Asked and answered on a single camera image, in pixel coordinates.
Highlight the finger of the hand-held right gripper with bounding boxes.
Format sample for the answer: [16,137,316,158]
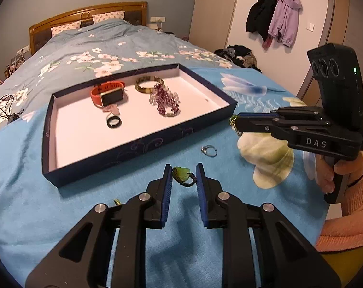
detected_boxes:
[233,117,299,140]
[236,106,332,127]

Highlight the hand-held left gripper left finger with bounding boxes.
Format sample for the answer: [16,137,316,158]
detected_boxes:
[25,164,174,288]

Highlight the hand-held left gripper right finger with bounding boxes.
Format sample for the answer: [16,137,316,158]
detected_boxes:
[195,163,341,288]

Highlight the green jade pendant black cord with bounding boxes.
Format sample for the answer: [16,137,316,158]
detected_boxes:
[173,166,198,188]

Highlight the dark blue shallow box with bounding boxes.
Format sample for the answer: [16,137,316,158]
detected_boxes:
[41,63,238,188]

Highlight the purple bead bracelet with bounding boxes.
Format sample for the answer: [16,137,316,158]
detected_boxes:
[149,83,181,117]

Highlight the black ring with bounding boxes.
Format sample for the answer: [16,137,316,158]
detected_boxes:
[106,115,122,129]

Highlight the small pink charm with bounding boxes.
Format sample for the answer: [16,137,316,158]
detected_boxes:
[102,103,122,117]

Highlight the amber bangle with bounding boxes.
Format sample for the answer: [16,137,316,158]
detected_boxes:
[134,76,164,94]

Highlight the orange smart watch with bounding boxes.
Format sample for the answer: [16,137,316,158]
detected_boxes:
[90,81,126,108]

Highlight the person's right forearm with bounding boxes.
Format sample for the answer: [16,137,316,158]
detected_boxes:
[316,156,363,252]

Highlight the person's right hand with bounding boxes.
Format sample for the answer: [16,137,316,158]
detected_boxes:
[316,151,363,194]

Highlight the pile of dark clothes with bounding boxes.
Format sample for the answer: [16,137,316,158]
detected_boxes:
[214,45,261,72]

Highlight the light blue flower blanket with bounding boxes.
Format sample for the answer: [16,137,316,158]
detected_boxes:
[0,66,329,288]

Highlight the purple jacket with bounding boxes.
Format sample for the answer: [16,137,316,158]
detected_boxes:
[268,0,302,47]

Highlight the black jacket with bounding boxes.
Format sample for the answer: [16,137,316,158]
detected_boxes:
[246,0,278,41]

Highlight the beige wardrobe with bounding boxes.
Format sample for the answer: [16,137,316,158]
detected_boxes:
[189,0,242,51]

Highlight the bedside clutter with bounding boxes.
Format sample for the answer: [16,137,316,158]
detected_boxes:
[3,52,26,78]
[147,21,176,35]

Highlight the person's yellow trousers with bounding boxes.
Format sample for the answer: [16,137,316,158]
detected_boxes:
[321,243,363,288]

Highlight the blue floral duvet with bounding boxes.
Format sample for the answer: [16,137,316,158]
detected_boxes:
[0,19,233,132]

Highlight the white dotted pillow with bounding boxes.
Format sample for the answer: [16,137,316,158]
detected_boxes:
[51,21,82,37]
[92,10,125,23]

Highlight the wooden bed headboard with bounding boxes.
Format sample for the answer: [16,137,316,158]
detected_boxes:
[29,1,148,55]

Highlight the black charging cable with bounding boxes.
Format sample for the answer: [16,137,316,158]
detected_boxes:
[0,94,24,135]

